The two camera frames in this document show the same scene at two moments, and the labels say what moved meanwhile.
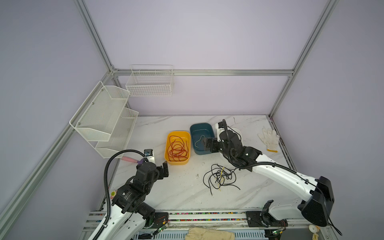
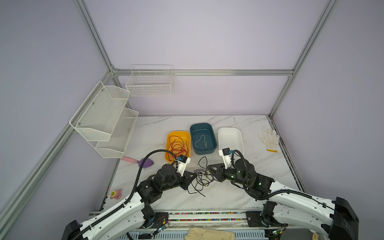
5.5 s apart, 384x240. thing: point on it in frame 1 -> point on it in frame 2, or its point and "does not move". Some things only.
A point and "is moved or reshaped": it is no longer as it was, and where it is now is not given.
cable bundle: (219, 176) is moved or reshaped
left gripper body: (159, 168) -> (183, 180)
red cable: (177, 149) does not move
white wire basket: (150, 80) does not move
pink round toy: (113, 194) does not move
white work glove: (270, 139) does not move
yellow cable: (199, 140) does not move
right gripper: (212, 141) -> (220, 168)
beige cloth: (197, 233) does not move
